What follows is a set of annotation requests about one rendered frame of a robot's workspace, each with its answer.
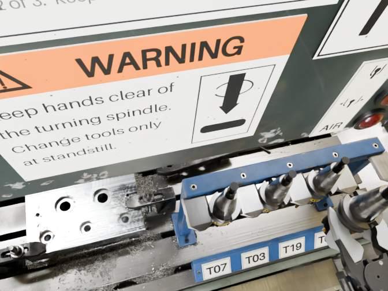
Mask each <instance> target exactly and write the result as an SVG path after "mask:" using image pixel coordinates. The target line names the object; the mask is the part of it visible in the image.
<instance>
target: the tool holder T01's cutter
mask: <svg viewBox="0 0 388 291"><path fill-rule="evenodd" d="M322 223H323V224H324V228H323V229H322V231H323V232H324V234H325V235H327V233H328V232H329V230H330V226H329V222H328V217H327V215H326V216H325V217H324V218H323V219H322Z"/></svg>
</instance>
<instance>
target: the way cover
mask: <svg viewBox="0 0 388 291"><path fill-rule="evenodd" d="M337 272H338V271H337V269H336V267H335V265H334V263H333V260H332V259H327V260H324V261H321V262H317V263H313V264H309V265H307V266H303V267H299V268H296V269H292V270H289V271H285V272H282V273H279V274H275V275H271V276H268V277H264V278H261V279H257V280H254V281H251V282H247V283H243V284H240V285H236V286H232V287H229V288H226V289H222V290H218V291H339V290H340V289H342V287H341V285H340V283H339V281H338V278H337V276H336V273H337Z"/></svg>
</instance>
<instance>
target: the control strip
mask: <svg viewBox="0 0 388 291"><path fill-rule="evenodd" d="M387 96H388V88H386V89H385V90H384V91H382V92H381V93H380V94H379V95H378V96H377V97H376V98H375V100H374V105H375V106H376V107H380V108H378V109H373V110H370V111H368V112H366V113H364V114H362V115H361V116H359V117H358V118H357V119H356V120H355V121H354V123H353V128H354V129H357V130H363V129H361V128H359V125H360V124H361V123H362V122H363V121H364V120H366V119H367V118H370V117H372V116H374V115H378V114H383V119H384V118H385V117H386V116H387V111H386V109H383V107H388V106H382V105H381V102H382V100H384V98H385V97H387ZM383 119H382V120H383ZM382 120H381V121H382ZM384 126H388V119H387V120H386V121H385V122H384V123H383V124H382V125H381V127H384ZM365 129H366V128H365Z"/></svg>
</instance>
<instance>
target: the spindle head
mask: <svg viewBox="0 0 388 291"><path fill-rule="evenodd" d="M341 2H342V0H338V2H337V3H335V4H329V5H320V6H312V7H307V8H298V9H289V10H280V11H275V12H266V13H257V14H248V15H243V16H234V17H225V18H216V19H211V20H203V21H194V22H188V23H179V24H171V25H162V26H157V27H148V28H139V29H130V30H125V31H116V32H107V33H99V34H93V35H84V36H75V37H70V38H62V39H53V40H44V41H38V42H30V43H21V44H12V45H7V46H0V54H5V53H14V52H19V51H27V50H36V49H45V48H49V47H58V46H67V45H72V44H80V43H89V42H97V41H103V40H111V39H119V38H128V37H133V36H141V35H150V34H155V33H164V32H173V31H181V30H186V29H195V28H203V27H212V26H217V25H225V24H234V23H243V22H247V21H256V20H265V19H270V18H278V17H287V16H295V15H301V14H307V18H306V20H305V22H304V25H303V27H302V29H301V31H300V33H299V36H298V38H297V40H296V42H295V44H294V46H293V49H292V51H291V53H290V56H289V58H288V60H287V61H286V64H285V66H284V68H283V71H282V73H281V75H280V77H279V79H278V82H277V84H276V86H275V88H274V90H273V93H272V95H271V97H270V99H269V102H268V104H267V106H266V108H265V110H264V112H263V115H262V117H261V119H260V121H259V123H258V126H257V128H256V130H255V133H254V134H253V135H252V136H247V137H241V138H238V139H233V140H227V141H222V142H218V143H212V144H207V145H201V146H198V147H192V148H187V149H184V150H178V151H173V152H167V153H164V154H158V155H153V156H148V157H144V158H139V159H133V160H129V161H124V162H118V163H113V164H109V165H104V166H99V167H93V168H90V169H84V170H79V171H73V172H70V173H65V174H59V175H56V176H50V177H45V178H39V179H35V180H30V181H25V180H24V179H23V178H22V176H20V175H19V174H18V172H16V170H15V169H14V168H13V167H12V166H11V165H10V164H9V163H8V162H7V160H6V159H5V158H4V157H3V156H2V155H1V154H0V201H3V200H8V199H13V198H17V197H22V196H27V195H32V194H36V193H41V192H46V191H52V190H55V189H60V188H65V187H69V186H74V185H79V184H85V183H88V182H93V181H98V180H104V179H107V178H112V177H118V176H123V175H126V174H131V173H137V172H140V171H145V170H150V169H156V168H159V167H164V166H170V165H175V164H178V163H183V162H189V161H194V160H197V159H203V158H208V157H211V156H216V155H222V154H227V153H230V152H236V151H241V150H246V149H249V148H255V147H260V146H265V145H269V144H274V143H279V142H282V141H288V140H293V139H298V138H302V137H307V136H309V135H310V133H311V132H312V131H313V129H314V128H315V127H316V125H317V124H318V122H319V121H320V120H321V119H322V117H323V116H324V115H325V113H326V111H327V110H328V109H329V108H330V106H331V105H332V104H333V102H334V101H335V100H336V98H337V97H338V95H339V94H340V93H341V91H342V90H343V89H344V88H345V86H346V85H347V83H348V82H349V81H350V79H351V78H352V77H353V75H354V74H355V73H356V71H357V70H358V68H359V67H360V66H361V64H362V63H363V62H364V61H371V60H375V59H382V58H388V47H386V48H379V49H375V50H368V51H361V52H357V53H350V54H343V55H336V56H332V57H325V58H318V59H313V58H312V56H313V54H314V52H315V50H316V48H317V46H318V45H319V43H320V41H321V39H322V37H323V35H324V33H325V32H326V30H327V28H328V26H329V24H330V23H331V21H332V19H333V17H334V15H335V13H336V11H337V9H338V8H339V6H340V4H341ZM386 88H388V79H387V80H386V81H385V82H384V83H383V84H382V85H381V86H380V87H379V89H378V90H377V91H376V92H375V93H374V94H373V96H371V97H370V99H369V100H368V101H367V102H366V103H365V105H364V106H363V107H362V108H361V109H360V110H359V111H358V112H357V114H356V115H355V116H354V117H353V118H352V119H351V120H350V121H349V122H348V124H347V125H346V126H345V127H344V128H343V129H345V128H350V127H353V123H354V121H355V120H356V119H357V118H358V117H359V116H361V115H362V114H364V113H366V112H368V111H370V110H373V109H378V108H380V107H376V106H375V105H374V100H375V98H376V97H377V96H378V95H379V94H380V93H381V92H382V91H384V90H385V89H386Z"/></svg>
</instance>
